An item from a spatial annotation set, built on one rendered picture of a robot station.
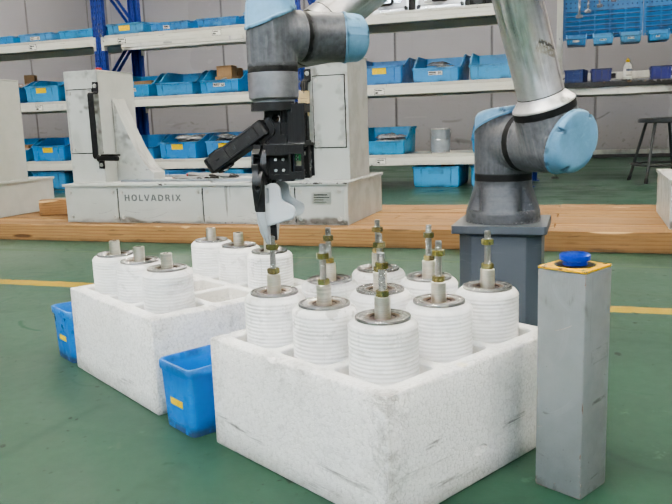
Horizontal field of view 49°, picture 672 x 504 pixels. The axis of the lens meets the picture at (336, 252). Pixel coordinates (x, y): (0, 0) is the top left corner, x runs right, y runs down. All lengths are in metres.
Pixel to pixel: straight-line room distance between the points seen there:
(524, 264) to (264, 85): 0.67
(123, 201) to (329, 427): 2.71
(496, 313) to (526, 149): 0.40
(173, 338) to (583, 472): 0.73
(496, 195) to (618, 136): 7.83
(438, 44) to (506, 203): 8.05
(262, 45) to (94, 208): 2.68
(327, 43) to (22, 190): 3.37
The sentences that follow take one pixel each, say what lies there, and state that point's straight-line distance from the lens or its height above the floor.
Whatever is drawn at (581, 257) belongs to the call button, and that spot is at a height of 0.33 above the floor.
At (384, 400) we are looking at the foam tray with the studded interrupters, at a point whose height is 0.18.
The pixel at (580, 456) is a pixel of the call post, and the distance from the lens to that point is 1.06.
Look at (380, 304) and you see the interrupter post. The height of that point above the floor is 0.27.
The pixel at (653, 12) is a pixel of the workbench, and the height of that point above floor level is 1.33.
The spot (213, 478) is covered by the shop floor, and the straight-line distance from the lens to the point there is 1.15.
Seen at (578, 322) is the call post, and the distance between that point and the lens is 1.00.
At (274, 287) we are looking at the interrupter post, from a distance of 1.15.
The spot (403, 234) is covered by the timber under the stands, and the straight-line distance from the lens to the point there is 2.99.
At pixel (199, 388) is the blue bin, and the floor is 0.09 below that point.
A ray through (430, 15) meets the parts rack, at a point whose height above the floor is 1.27.
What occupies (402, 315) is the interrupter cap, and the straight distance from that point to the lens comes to 0.99.
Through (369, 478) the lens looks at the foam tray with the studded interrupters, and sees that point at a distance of 0.98.
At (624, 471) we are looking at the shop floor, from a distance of 1.19.
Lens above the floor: 0.51
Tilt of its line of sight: 10 degrees down
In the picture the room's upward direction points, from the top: 2 degrees counter-clockwise
